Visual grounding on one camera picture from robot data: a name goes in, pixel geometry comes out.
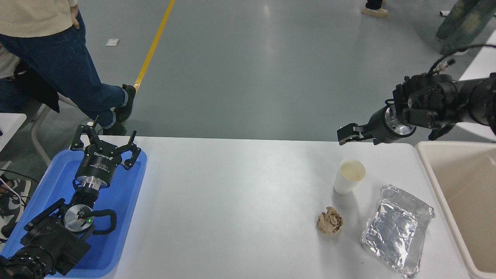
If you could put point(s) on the silver foil tray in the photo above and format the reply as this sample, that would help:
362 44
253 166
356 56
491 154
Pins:
395 232

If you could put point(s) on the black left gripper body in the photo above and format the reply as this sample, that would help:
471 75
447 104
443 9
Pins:
97 162

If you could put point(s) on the walking person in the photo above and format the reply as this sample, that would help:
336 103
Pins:
375 9

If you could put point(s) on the person's hand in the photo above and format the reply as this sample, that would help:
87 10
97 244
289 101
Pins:
75 17

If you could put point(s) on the small white floor object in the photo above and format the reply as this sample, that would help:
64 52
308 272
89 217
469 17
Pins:
445 13

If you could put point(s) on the white paper cup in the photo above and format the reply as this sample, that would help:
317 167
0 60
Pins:
348 178

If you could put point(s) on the grey metal chair frame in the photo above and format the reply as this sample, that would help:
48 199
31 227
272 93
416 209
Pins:
32 135

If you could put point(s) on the black and white sneaker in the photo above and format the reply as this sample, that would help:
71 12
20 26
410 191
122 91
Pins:
9 211

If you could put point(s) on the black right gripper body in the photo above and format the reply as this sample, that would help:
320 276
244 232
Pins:
378 126

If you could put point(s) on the large pale bin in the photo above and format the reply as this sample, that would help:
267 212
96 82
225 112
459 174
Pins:
465 205

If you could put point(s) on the crumpled tan paper ball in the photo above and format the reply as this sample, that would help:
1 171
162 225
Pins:
330 221

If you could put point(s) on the small white table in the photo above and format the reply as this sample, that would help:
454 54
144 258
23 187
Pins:
9 128

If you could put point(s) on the blue plastic tray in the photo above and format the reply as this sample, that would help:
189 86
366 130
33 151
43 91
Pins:
120 201

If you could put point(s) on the standing person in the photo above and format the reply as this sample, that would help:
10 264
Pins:
58 62

